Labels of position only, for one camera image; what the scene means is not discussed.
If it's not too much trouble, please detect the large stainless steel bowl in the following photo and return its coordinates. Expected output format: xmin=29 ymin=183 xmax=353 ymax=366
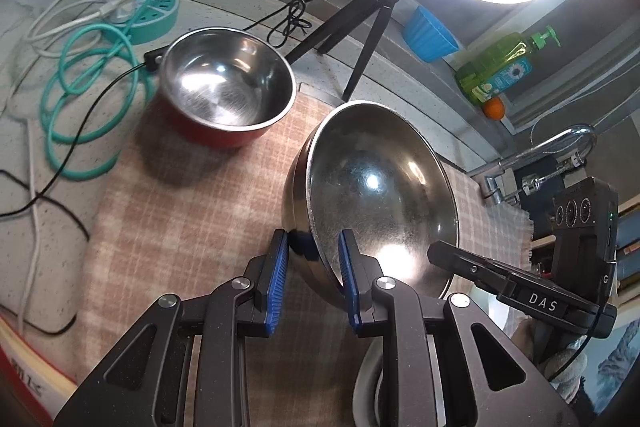
xmin=282 ymin=101 xmax=459 ymax=308

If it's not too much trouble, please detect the chrome kitchen faucet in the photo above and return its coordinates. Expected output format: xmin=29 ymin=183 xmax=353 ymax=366
xmin=468 ymin=124 xmax=597 ymax=206

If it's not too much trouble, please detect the wooden shelf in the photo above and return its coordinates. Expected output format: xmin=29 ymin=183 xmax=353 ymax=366
xmin=610 ymin=195 xmax=639 ymax=329

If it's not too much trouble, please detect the red white book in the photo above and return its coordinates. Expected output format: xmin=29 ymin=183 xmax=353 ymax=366
xmin=1 ymin=317 xmax=77 ymax=426

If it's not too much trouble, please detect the plaid beige tablecloth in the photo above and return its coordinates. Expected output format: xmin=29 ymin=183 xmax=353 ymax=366
xmin=69 ymin=91 xmax=534 ymax=427

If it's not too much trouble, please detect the orange fruit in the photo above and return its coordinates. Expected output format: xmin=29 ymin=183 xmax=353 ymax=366
xmin=482 ymin=96 xmax=506 ymax=121

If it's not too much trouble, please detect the green dish soap bottle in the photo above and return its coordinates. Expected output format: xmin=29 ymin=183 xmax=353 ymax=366
xmin=454 ymin=26 xmax=561 ymax=106

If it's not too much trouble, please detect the blue plastic cup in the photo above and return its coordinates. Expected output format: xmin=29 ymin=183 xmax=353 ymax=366
xmin=402 ymin=5 xmax=459 ymax=63

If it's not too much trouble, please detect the red steel bowl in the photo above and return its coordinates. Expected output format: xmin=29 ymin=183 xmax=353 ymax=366
xmin=144 ymin=26 xmax=297 ymax=148

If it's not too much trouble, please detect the black tripod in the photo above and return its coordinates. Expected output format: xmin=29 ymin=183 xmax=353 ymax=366
xmin=284 ymin=0 xmax=417 ymax=103

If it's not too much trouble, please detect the teal round power strip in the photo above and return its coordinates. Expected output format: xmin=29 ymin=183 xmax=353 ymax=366
xmin=104 ymin=0 xmax=180 ymax=46

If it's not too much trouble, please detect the teal cable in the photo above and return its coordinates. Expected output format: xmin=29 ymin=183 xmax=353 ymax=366
xmin=38 ymin=0 xmax=249 ymax=182

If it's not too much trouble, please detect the black cable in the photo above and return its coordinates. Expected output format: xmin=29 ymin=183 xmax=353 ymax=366
xmin=0 ymin=0 xmax=407 ymax=338

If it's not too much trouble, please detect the white cable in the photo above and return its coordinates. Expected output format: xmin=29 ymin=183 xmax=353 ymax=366
xmin=14 ymin=0 xmax=137 ymax=338

